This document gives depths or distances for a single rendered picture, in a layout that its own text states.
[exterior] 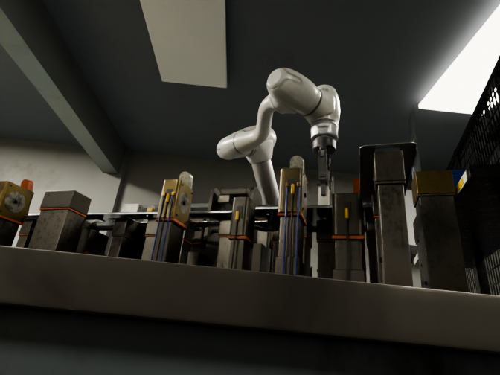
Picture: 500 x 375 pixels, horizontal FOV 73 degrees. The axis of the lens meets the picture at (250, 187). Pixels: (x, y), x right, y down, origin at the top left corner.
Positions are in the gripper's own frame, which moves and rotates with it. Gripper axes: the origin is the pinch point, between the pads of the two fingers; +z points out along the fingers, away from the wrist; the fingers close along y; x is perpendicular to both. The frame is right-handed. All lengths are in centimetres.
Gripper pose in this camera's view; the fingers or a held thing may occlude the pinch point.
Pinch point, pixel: (324, 197)
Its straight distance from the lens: 107.7
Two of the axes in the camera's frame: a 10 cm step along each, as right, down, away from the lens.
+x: 9.5, -0.4, -3.0
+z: -0.9, 9.1, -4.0
